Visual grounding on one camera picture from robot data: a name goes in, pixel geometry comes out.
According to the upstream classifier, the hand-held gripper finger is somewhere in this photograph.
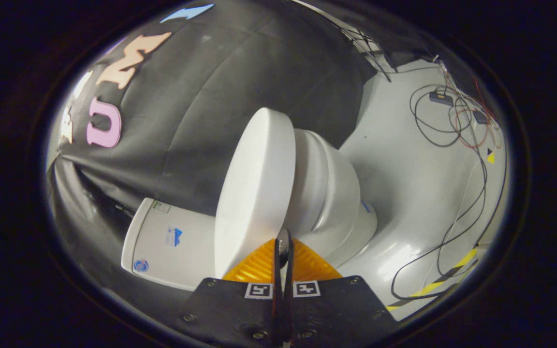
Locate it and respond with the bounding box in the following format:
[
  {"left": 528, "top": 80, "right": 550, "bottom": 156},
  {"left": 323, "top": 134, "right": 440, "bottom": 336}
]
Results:
[
  {"left": 283, "top": 238, "right": 399, "bottom": 348},
  {"left": 175, "top": 238, "right": 282, "bottom": 348}
]

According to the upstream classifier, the black round lid knob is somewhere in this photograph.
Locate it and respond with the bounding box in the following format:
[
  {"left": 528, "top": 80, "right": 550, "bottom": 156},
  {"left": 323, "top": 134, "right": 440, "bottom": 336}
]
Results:
[{"left": 277, "top": 228, "right": 293, "bottom": 269}]

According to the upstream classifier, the white toilet lid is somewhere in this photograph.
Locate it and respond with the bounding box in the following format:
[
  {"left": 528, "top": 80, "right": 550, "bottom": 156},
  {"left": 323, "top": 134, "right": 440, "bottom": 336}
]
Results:
[{"left": 213, "top": 107, "right": 297, "bottom": 280}]

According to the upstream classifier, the white ceramic toilet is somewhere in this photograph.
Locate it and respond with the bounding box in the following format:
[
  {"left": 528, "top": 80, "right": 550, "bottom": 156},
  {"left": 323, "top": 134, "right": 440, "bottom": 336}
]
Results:
[{"left": 121, "top": 128, "right": 378, "bottom": 291}]

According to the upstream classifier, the white toilet tank cover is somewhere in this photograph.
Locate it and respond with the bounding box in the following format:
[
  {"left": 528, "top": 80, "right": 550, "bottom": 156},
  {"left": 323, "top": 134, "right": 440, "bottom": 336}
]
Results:
[{"left": 121, "top": 197, "right": 156, "bottom": 275}]

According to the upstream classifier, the yellow black floor tape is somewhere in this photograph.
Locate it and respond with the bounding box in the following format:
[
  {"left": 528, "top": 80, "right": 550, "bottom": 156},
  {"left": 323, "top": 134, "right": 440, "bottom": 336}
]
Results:
[{"left": 387, "top": 247, "right": 480, "bottom": 311}]

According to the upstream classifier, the black backdrop cloth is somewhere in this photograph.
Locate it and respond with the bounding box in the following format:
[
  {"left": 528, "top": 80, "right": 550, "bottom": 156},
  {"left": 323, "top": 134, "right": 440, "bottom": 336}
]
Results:
[{"left": 46, "top": 0, "right": 390, "bottom": 300}]

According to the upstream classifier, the black tripod stand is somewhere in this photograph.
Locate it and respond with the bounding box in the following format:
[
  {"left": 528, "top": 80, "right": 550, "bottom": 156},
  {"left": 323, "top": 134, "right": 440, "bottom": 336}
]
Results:
[{"left": 339, "top": 27, "right": 393, "bottom": 83}]

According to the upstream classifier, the tangle of floor cables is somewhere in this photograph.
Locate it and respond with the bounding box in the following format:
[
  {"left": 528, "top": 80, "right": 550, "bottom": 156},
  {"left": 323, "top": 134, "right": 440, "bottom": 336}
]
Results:
[{"left": 391, "top": 58, "right": 509, "bottom": 301}]

